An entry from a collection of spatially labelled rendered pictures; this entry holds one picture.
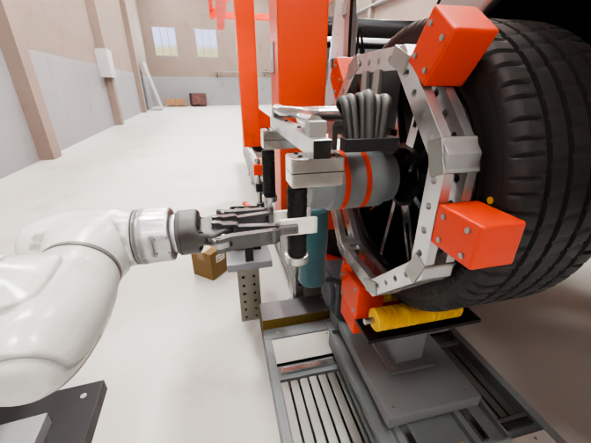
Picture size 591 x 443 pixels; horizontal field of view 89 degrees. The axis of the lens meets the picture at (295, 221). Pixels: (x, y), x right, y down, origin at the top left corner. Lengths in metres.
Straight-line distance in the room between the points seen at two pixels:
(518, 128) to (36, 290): 0.63
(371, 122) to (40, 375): 0.50
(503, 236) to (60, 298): 0.54
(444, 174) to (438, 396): 0.75
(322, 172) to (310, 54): 0.64
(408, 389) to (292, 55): 1.08
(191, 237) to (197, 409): 0.90
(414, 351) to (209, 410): 0.74
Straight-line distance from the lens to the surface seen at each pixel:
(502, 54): 0.60
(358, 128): 0.50
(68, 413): 1.07
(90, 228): 0.50
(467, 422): 1.15
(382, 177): 0.69
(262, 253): 1.20
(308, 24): 1.09
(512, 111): 0.55
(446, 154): 0.51
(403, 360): 1.12
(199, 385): 1.37
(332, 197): 0.66
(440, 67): 0.55
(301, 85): 1.07
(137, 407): 1.39
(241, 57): 2.98
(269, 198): 0.85
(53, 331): 0.39
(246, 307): 1.51
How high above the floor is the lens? 1.05
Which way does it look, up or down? 24 degrees down
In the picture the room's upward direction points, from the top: straight up
